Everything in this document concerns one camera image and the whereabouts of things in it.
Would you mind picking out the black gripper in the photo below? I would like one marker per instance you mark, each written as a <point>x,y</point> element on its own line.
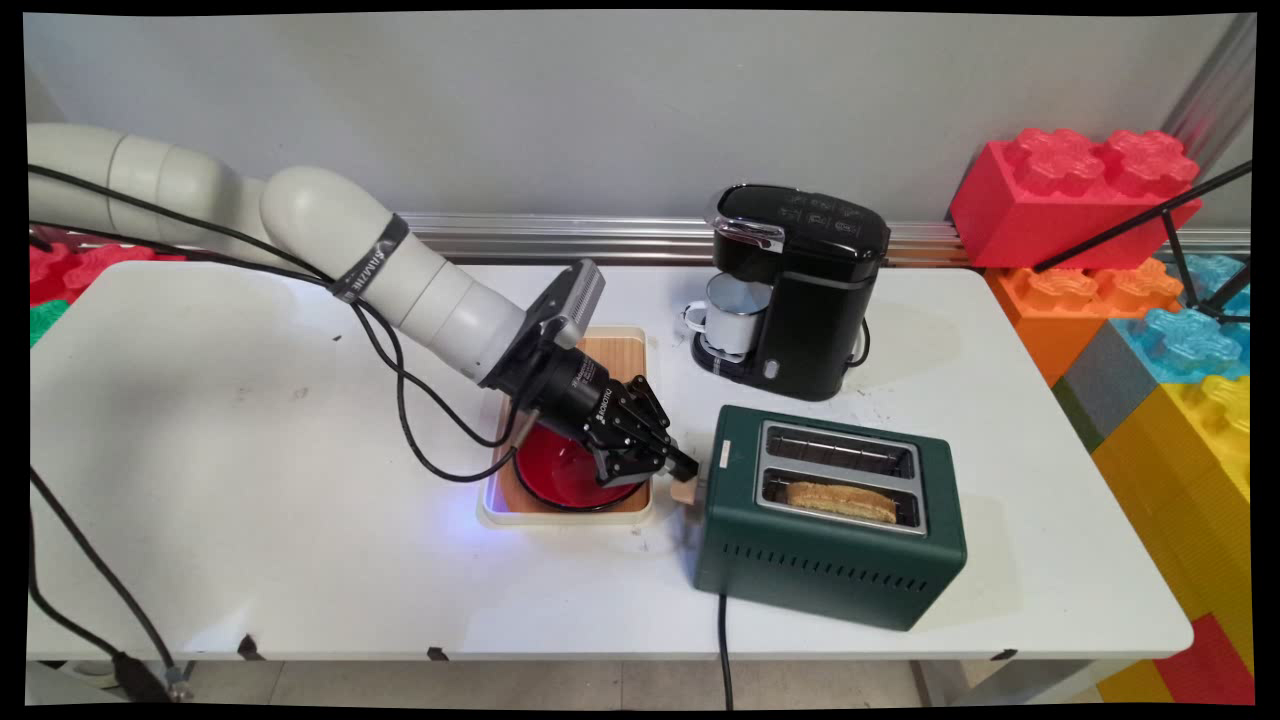
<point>570,390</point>

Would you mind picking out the beige toaster lever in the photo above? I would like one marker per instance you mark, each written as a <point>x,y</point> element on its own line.
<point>684,492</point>

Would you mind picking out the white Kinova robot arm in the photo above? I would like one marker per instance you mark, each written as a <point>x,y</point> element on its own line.
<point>330,235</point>

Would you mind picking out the wooden tray with cream rim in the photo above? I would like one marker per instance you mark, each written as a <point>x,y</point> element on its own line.
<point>625,360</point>

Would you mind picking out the red bowl with black rim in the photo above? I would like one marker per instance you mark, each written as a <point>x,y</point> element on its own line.
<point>555,480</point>

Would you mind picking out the white enamel mug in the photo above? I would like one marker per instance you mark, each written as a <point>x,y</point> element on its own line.
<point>735,318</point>

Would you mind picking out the slice of toast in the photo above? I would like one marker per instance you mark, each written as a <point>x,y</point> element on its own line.
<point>845,502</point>

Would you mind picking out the green two-slot toaster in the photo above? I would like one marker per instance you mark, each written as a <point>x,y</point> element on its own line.
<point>820,565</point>

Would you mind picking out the black coffee machine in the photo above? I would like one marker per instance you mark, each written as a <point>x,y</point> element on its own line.
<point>815,300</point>

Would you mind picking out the white table leg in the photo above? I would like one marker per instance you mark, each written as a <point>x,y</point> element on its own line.
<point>985,682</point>

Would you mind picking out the big orange building block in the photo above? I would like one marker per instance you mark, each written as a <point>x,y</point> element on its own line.
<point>1050,320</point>

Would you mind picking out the big red building block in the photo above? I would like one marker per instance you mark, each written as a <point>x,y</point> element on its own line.
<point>1060,215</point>

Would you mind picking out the big yellow building block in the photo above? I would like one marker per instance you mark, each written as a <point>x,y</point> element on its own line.
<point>1190,470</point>

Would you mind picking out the big light blue building block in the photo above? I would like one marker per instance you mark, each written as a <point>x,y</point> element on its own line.
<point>1185,345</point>
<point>1212,275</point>

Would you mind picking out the black tripod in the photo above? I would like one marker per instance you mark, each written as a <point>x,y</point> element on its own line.
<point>1175,225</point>

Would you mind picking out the aluminium upright profile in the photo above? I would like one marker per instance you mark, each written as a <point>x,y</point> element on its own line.
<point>1215,95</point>

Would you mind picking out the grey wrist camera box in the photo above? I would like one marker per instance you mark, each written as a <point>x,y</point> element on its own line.
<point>572,298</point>

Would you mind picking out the aluminium wall rail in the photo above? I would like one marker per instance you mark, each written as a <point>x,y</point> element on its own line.
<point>600,238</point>

